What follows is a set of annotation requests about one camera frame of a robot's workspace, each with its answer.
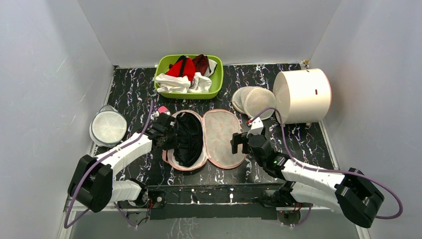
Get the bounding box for floral mesh laundry bag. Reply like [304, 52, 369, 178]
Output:
[162, 109, 246, 171]

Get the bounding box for black bra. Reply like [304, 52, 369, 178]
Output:
[174, 112, 204, 167]

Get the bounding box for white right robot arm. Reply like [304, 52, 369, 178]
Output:
[230, 119, 385, 228]

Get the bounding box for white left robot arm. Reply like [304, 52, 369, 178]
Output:
[68, 113, 176, 213]

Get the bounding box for white mesh laundry bag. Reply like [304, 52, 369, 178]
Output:
[231, 86, 276, 119]

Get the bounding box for grey round mesh laundry bag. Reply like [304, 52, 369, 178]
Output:
[89, 105, 127, 148]

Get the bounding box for small pink block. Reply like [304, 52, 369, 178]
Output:
[158, 106, 171, 115]

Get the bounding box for white crumpled garment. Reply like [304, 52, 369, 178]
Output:
[154, 72, 212, 94]

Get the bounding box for red black garment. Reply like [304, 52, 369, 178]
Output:
[166, 55, 196, 82]

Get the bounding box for green plastic basin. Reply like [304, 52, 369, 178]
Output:
[154, 54, 223, 100]

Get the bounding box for white cylindrical drum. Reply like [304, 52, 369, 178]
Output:
[273, 68, 331, 124]

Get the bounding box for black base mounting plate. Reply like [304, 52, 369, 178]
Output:
[116, 183, 301, 226]

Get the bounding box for dark red white garment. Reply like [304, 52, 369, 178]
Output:
[192, 54, 218, 77]

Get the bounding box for aluminium frame rail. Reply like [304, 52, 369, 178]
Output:
[64, 188, 363, 212]

